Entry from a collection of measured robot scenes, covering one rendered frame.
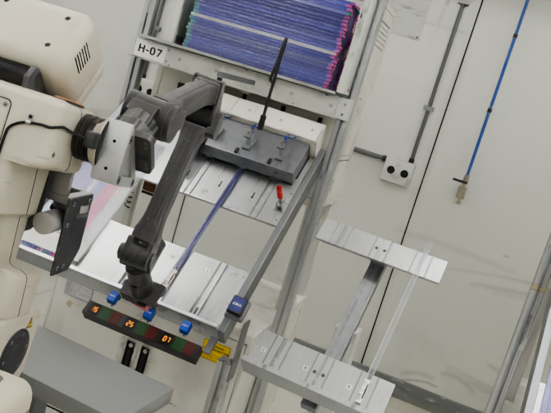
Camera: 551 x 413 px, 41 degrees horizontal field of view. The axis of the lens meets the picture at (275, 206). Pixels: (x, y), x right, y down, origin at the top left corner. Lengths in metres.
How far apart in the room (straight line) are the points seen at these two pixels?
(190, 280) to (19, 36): 0.90
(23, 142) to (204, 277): 0.85
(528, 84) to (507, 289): 0.99
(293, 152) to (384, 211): 1.58
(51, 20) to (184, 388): 1.33
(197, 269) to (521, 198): 2.05
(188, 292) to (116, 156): 0.76
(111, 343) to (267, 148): 0.81
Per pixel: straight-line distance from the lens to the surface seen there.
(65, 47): 1.36
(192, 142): 1.79
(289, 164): 2.19
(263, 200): 2.18
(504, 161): 3.69
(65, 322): 2.52
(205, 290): 2.00
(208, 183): 2.23
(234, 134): 2.28
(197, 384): 2.35
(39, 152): 1.30
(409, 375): 3.89
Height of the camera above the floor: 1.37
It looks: 10 degrees down
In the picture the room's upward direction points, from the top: 17 degrees clockwise
